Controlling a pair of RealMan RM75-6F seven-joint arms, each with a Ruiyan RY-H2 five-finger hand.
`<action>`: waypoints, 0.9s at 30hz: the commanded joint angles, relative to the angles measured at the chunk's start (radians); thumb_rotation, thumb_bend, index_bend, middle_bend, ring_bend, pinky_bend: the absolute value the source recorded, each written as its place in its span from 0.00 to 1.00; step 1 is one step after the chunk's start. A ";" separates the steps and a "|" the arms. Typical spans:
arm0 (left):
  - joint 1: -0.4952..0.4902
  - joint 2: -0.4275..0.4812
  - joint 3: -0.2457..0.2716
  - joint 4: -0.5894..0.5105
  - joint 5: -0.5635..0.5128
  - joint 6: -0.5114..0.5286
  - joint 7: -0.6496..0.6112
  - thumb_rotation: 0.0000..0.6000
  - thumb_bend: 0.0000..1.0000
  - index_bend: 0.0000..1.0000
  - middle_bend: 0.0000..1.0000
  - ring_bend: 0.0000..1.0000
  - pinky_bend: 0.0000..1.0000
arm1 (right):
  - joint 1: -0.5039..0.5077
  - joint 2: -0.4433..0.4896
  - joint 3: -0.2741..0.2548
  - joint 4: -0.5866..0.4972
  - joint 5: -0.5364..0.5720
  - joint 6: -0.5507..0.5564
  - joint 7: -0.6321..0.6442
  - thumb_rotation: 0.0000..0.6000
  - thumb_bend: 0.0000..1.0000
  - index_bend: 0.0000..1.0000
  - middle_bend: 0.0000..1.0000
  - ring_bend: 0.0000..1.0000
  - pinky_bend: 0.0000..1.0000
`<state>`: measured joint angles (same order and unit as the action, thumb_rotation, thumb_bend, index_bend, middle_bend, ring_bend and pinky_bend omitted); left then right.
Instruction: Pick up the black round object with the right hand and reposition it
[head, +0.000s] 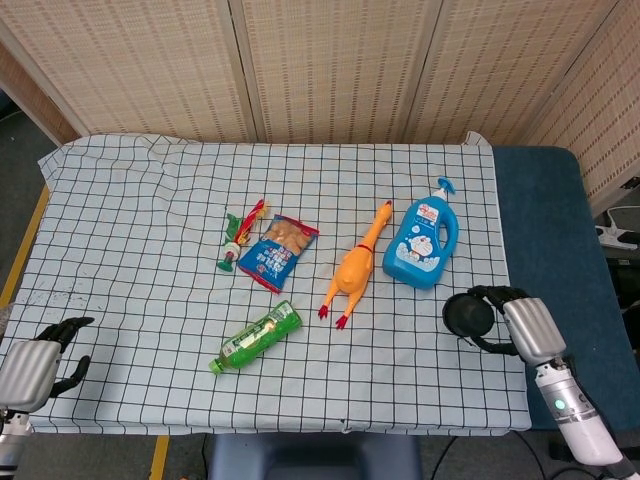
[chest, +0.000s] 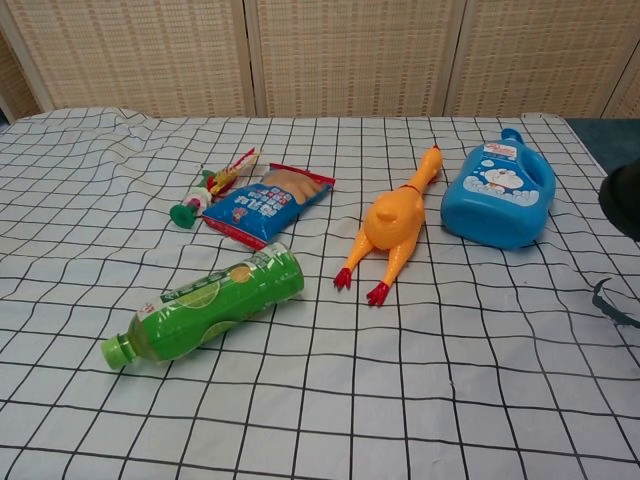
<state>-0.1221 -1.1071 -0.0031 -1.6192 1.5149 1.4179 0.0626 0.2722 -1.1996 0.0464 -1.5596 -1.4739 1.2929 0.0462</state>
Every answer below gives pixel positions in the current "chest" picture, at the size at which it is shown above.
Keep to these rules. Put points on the black round disc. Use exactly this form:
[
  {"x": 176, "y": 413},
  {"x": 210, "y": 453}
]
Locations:
[{"x": 625, "y": 200}]

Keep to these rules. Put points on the yellow rubber chicken toy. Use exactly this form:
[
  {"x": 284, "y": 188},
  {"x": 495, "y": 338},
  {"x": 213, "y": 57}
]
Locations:
[{"x": 395, "y": 220}]

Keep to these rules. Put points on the white black checked tablecloth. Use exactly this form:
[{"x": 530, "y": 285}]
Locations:
[{"x": 320, "y": 400}]

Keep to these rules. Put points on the beige woven folding screen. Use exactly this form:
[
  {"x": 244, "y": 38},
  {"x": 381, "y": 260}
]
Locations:
[{"x": 350, "y": 55}]

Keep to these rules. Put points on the green red feather shuttlecock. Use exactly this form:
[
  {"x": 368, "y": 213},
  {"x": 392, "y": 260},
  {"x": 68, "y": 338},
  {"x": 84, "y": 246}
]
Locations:
[{"x": 200, "y": 200}]

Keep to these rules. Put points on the green tea plastic bottle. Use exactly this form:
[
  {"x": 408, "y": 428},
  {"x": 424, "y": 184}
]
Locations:
[{"x": 215, "y": 305}]

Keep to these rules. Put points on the blue red snack bag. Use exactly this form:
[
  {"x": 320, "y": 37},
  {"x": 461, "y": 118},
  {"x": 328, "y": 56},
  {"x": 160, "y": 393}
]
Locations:
[{"x": 260, "y": 205}]

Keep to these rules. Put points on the blue detergent pump bottle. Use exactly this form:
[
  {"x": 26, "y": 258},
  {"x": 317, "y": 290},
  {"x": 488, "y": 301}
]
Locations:
[{"x": 500, "y": 200}]

